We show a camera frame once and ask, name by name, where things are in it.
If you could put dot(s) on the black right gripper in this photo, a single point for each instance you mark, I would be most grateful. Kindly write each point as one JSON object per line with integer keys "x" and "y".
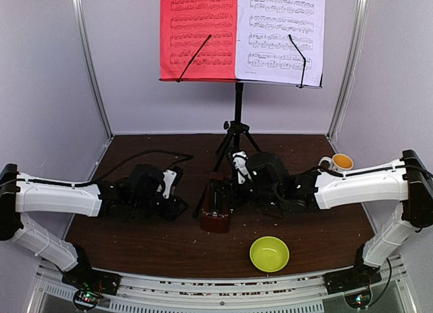
{"x": 231, "y": 188}

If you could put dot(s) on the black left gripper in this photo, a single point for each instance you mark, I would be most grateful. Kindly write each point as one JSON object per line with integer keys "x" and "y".
{"x": 171, "y": 212}

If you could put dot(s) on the wooden metronome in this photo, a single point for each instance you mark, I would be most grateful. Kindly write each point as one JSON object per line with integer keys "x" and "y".
{"x": 215, "y": 215}

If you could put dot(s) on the black perforated music stand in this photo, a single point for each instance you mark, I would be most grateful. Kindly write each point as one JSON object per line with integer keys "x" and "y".
{"x": 236, "y": 130}

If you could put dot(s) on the white sheet music paper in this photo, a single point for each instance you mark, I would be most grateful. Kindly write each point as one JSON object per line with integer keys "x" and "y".
{"x": 280, "y": 41}

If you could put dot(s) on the red sheet music paper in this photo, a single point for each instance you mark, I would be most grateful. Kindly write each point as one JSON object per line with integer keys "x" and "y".
{"x": 197, "y": 40}

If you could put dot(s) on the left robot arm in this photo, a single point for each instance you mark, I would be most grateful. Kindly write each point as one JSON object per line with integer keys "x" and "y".
{"x": 146, "y": 191}

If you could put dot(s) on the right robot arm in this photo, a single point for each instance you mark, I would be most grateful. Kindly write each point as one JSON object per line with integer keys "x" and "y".
{"x": 404, "y": 180}

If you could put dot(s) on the green bowl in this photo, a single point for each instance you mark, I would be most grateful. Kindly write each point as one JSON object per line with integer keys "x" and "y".
{"x": 269, "y": 254}

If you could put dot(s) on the white patterned mug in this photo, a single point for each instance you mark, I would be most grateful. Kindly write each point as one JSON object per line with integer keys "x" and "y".
{"x": 338, "y": 162}

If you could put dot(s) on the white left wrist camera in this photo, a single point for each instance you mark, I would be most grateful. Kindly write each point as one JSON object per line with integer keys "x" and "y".
{"x": 171, "y": 178}

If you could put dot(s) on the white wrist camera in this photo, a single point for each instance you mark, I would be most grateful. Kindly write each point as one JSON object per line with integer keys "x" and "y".
{"x": 171, "y": 178}
{"x": 238, "y": 159}

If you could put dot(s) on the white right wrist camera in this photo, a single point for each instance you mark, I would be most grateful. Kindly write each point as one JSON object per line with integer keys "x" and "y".
{"x": 238, "y": 159}

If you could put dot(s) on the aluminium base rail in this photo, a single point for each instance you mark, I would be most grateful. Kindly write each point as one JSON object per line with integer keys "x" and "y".
{"x": 292, "y": 293}

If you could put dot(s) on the right aluminium frame post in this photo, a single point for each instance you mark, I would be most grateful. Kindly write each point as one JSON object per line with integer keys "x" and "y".
{"x": 348, "y": 79}

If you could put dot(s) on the aluminium frame post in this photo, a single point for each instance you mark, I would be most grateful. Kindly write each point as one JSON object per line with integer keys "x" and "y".
{"x": 90, "y": 67}
{"x": 348, "y": 79}

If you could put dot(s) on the left aluminium frame post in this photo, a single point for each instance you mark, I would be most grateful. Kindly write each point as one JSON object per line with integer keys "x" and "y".
{"x": 90, "y": 67}

